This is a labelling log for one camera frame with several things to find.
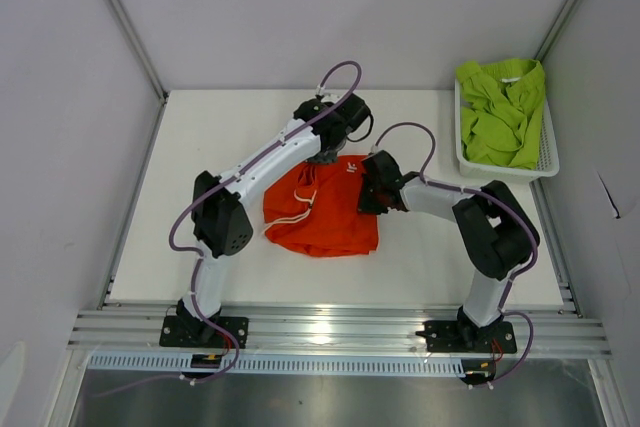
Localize orange shorts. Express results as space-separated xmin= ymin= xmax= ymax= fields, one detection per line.
xmin=263 ymin=155 xmax=379 ymax=258

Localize aluminium corner post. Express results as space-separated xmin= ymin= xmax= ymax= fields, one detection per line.
xmin=104 ymin=0 xmax=167 ymax=102
xmin=532 ymin=0 xmax=614 ymax=63

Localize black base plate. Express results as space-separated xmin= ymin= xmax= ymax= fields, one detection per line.
xmin=159 ymin=315 xmax=249 ymax=349
xmin=415 ymin=319 xmax=517 ymax=354

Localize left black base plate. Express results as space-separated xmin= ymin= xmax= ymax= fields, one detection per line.
xmin=159 ymin=315 xmax=249 ymax=349

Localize white plastic basket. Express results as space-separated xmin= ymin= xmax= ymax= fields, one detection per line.
xmin=453 ymin=80 xmax=560 ymax=184

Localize white slotted cable duct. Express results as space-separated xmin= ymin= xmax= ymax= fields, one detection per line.
xmin=87 ymin=351 xmax=465 ymax=378

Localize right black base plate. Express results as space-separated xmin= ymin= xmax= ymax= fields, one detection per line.
xmin=415 ymin=319 xmax=517 ymax=354

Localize aluminium front rail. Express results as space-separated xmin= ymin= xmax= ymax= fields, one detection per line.
xmin=67 ymin=303 xmax=612 ymax=359

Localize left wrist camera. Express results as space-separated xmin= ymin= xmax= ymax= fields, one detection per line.
xmin=315 ymin=86 xmax=341 ymax=104

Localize right aluminium corner post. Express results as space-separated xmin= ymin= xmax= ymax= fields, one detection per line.
xmin=532 ymin=0 xmax=614 ymax=63

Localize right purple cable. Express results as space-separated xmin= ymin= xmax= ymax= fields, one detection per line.
xmin=373 ymin=121 xmax=541 ymax=391

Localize green shorts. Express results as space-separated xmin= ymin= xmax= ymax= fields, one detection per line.
xmin=456 ymin=58 xmax=546 ymax=170

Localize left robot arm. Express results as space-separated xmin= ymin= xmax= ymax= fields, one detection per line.
xmin=168 ymin=91 xmax=372 ymax=347

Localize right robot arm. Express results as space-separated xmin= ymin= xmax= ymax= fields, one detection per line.
xmin=358 ymin=150 xmax=540 ymax=352

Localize left aluminium corner post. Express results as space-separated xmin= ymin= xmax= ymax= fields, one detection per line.
xmin=104 ymin=0 xmax=167 ymax=102

